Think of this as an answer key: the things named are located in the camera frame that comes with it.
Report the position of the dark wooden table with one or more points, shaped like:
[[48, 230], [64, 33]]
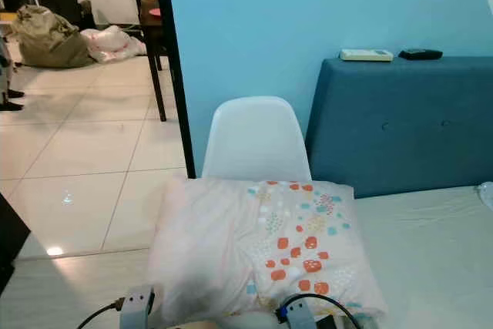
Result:
[[150, 32]]

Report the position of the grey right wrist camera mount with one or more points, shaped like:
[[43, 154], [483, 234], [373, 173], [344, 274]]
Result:
[[299, 316]]

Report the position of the white plastic chair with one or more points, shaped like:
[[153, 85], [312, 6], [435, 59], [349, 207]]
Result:
[[256, 140]]

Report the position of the white remote control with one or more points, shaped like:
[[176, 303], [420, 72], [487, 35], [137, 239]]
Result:
[[366, 55]]

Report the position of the olive beanbag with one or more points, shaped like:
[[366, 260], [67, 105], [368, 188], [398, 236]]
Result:
[[50, 40]]

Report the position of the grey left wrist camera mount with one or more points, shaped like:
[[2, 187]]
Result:
[[137, 306]]

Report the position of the pink plate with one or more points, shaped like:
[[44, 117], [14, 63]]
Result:
[[155, 12]]

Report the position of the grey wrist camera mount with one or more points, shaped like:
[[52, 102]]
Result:
[[299, 316], [137, 306]]

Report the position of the black bedside object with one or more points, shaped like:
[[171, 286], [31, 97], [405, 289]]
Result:
[[11, 244]]

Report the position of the pink pillow with coloured spots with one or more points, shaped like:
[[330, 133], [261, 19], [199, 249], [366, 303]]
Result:
[[223, 240]]

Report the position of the person in black shoes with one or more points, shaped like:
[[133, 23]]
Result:
[[9, 75]]

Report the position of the white plastic bag red print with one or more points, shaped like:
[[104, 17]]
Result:
[[115, 44]]

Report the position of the black remote control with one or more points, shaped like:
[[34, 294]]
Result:
[[420, 54]]

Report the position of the black chair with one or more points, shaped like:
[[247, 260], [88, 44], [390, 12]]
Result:
[[62, 5]]

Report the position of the black door frame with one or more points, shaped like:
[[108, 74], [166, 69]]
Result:
[[173, 75]]

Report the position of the pale bed mattress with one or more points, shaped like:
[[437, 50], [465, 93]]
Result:
[[431, 267]]

